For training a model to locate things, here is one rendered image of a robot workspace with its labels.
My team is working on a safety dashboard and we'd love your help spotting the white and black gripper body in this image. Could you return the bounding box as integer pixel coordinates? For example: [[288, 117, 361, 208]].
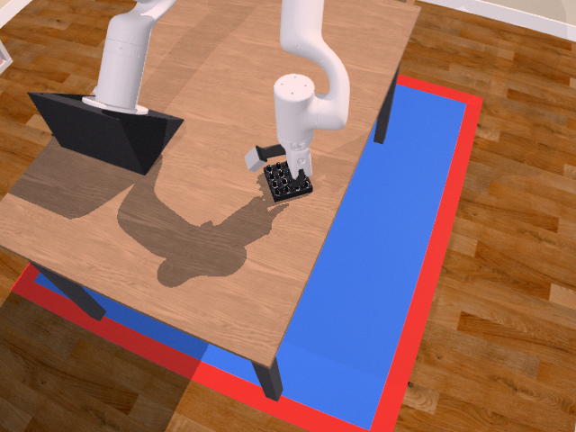
[[282, 145, 311, 180]]

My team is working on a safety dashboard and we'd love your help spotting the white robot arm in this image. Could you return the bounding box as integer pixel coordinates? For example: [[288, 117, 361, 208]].
[[82, 0, 350, 172]]

